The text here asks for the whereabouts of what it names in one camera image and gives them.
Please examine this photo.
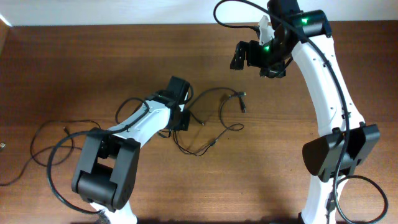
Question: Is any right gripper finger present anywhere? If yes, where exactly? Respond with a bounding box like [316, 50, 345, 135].
[259, 63, 285, 78]
[230, 41, 249, 70]

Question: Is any black USB cable long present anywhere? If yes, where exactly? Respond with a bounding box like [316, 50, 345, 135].
[172, 86, 248, 157]

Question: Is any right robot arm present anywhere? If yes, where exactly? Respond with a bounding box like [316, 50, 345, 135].
[230, 1, 380, 223]

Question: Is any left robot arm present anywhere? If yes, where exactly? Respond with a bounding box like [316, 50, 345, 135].
[72, 77, 192, 223]

